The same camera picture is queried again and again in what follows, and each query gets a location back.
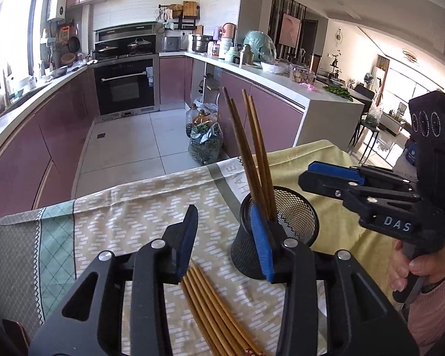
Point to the kitchen window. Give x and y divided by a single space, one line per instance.
11 26

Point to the plastic bag of greens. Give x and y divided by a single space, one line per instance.
206 144

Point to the yellow cloth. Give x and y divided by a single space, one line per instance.
337 230

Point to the green stool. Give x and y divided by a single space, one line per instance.
367 129

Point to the narrow pink corner cabinet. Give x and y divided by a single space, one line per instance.
172 81

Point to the glass bowl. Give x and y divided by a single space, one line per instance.
303 75

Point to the white water heater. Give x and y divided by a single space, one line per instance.
56 0

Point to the pale green appliance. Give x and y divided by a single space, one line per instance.
259 46

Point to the wok with lid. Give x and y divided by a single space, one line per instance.
106 48

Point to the black mesh holder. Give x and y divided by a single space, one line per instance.
300 222

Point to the black pot with lid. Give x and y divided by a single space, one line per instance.
139 45

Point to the hanging frying pan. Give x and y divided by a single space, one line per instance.
73 43

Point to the pink kettle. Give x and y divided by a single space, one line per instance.
229 30

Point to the framed wall picture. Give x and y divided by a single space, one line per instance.
290 29

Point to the silver countertop appliance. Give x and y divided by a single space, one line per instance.
171 43

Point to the leafy greens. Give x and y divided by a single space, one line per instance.
337 92

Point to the black built-in oven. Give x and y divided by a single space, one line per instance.
126 85

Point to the person's right hand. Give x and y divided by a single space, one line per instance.
432 263

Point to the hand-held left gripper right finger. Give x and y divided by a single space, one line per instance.
261 244

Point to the pink peninsula cabinets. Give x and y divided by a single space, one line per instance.
274 118

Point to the green thermos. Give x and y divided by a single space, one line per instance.
247 55

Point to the kitchen faucet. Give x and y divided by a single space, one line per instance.
7 85

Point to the dark phone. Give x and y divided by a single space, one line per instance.
15 332

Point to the metal bowl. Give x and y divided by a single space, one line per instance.
59 71

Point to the brown wooden chopstick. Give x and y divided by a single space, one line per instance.
237 133
253 137
246 148
263 155

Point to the black wall rack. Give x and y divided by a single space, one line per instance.
178 20

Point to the wooden cutting board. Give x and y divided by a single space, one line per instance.
190 8

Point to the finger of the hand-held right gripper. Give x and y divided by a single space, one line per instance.
337 172
322 183

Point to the steel stockpot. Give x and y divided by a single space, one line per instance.
199 43

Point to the plastic oil bottle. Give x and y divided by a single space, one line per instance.
192 122

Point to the long pink lower cabinets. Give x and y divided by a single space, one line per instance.
40 137

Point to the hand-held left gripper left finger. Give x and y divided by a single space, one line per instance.
187 241

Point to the black range hood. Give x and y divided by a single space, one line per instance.
126 31

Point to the beige patterned tablecloth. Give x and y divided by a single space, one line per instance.
133 211

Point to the bundle of wooden chopsticks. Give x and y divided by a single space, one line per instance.
207 311

